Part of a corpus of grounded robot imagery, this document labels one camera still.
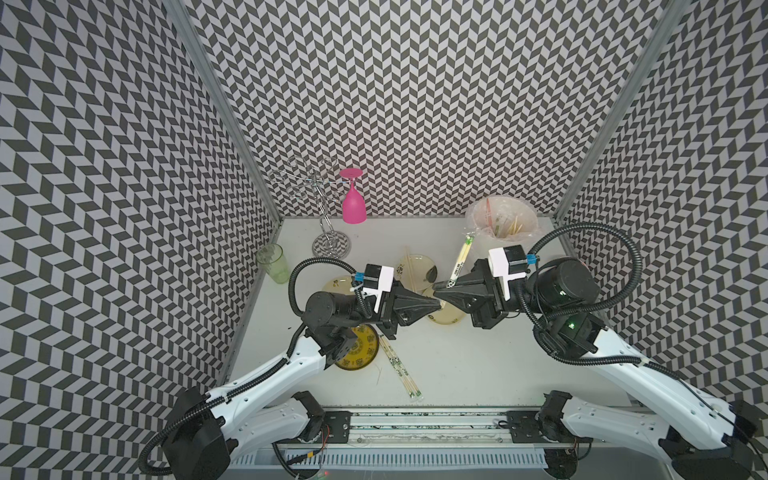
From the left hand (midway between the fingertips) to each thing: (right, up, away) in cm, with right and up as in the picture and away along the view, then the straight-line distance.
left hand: (439, 309), depth 51 cm
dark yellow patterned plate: (-17, -20, +34) cm, 43 cm away
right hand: (-1, +3, -4) cm, 5 cm away
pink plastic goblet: (-22, +23, +46) cm, 55 cm away
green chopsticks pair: (-7, -24, +31) cm, 40 cm away
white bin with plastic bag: (+27, +19, +46) cm, 56 cm away
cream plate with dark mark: (-1, +2, +51) cm, 51 cm away
